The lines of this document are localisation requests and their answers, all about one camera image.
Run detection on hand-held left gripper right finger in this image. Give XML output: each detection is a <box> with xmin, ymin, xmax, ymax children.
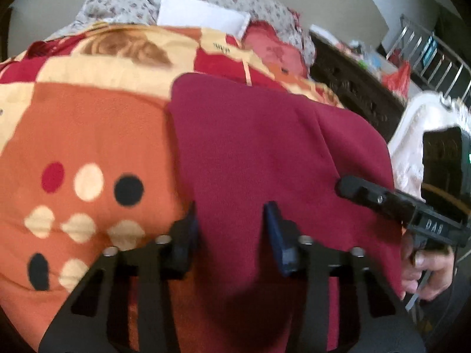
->
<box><xmin>263</xmin><ymin>202</ymin><xmax>424</xmax><ymax>353</ymax></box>

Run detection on maroon shirt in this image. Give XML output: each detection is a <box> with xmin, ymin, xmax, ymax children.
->
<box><xmin>167</xmin><ymin>73</ymin><xmax>405</xmax><ymax>353</ymax></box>

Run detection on white pillow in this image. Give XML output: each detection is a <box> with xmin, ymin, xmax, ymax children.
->
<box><xmin>156</xmin><ymin>0</ymin><xmax>251</xmax><ymax>41</ymax></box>

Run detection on red heart-shaped pillow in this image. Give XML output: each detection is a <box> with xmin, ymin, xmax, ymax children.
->
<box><xmin>242</xmin><ymin>21</ymin><xmax>310</xmax><ymax>79</ymax></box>

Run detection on dark carved wooden cabinet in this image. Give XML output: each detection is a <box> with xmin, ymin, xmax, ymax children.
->
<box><xmin>308</xmin><ymin>31</ymin><xmax>406</xmax><ymax>144</ymax></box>

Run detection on metal rack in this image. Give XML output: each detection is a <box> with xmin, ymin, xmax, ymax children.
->
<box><xmin>383</xmin><ymin>14</ymin><xmax>471</xmax><ymax>108</ymax></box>

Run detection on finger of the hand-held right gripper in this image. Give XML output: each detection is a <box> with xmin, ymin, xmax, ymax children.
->
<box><xmin>336</xmin><ymin>176</ymin><xmax>419</xmax><ymax>229</ymax></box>

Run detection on person's right hand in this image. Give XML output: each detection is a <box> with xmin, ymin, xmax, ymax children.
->
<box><xmin>400</xmin><ymin>233</ymin><xmax>455</xmax><ymax>302</ymax></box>

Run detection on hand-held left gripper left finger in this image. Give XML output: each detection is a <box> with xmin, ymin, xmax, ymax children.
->
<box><xmin>39</xmin><ymin>202</ymin><xmax>200</xmax><ymax>353</ymax></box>

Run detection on orange red printed blanket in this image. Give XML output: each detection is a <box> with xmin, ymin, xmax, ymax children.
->
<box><xmin>0</xmin><ymin>22</ymin><xmax>346</xmax><ymax>353</ymax></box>

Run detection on red plastic bag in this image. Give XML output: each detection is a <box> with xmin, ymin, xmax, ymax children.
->
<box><xmin>382</xmin><ymin>61</ymin><xmax>411</xmax><ymax>100</ymax></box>

